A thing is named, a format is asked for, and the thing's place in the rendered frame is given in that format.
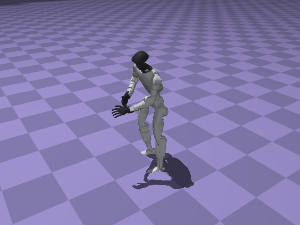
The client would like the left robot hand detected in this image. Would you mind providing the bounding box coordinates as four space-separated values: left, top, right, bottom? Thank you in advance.
112 105 134 118

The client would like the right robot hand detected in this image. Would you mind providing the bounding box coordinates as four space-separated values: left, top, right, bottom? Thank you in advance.
121 91 131 107

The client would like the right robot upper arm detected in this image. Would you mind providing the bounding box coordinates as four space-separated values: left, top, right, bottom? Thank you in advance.
132 64 139 84

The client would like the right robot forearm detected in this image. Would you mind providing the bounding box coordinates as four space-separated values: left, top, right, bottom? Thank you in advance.
127 77 136 97

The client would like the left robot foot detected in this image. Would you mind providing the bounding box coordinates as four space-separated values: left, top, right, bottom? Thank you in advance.
147 167 165 173

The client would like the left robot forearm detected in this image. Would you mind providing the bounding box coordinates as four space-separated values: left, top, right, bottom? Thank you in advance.
129 98 153 112

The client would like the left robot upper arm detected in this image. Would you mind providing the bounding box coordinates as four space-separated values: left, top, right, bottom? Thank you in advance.
146 74 162 104

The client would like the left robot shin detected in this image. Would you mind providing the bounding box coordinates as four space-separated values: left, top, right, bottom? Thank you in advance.
155 138 167 170

